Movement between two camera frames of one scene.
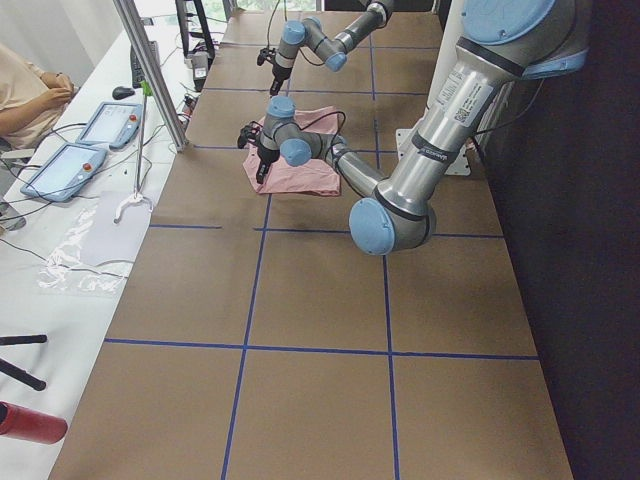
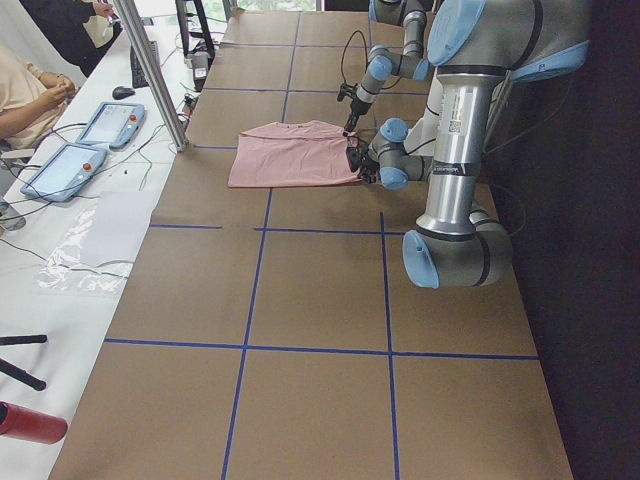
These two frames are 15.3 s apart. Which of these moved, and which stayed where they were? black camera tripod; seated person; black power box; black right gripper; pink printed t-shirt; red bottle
Moved: pink printed t-shirt; black right gripper
Stayed: seated person; black power box; black camera tripod; red bottle
